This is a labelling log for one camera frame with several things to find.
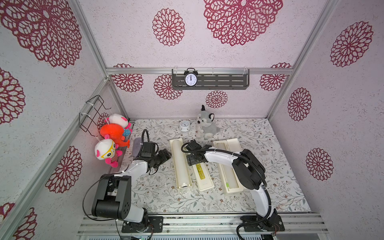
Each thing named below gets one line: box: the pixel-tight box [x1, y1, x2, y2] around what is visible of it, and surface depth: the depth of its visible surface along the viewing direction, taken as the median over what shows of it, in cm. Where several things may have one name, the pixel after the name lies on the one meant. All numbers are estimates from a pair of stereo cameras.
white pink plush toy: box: [105, 113, 132, 129], surface depth 97 cm
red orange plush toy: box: [100, 123, 131, 148], surface depth 90 cm
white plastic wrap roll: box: [172, 139, 191, 187], surface depth 89 cm
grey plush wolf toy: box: [195, 104, 220, 141], surface depth 99 cm
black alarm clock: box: [184, 67, 199, 87], surface depth 92 cm
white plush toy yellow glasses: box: [94, 138, 123, 168], surface depth 83 cm
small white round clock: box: [179, 120, 191, 132], surface depth 115 cm
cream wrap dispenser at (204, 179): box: [192, 162, 215, 192], surface depth 89 cm
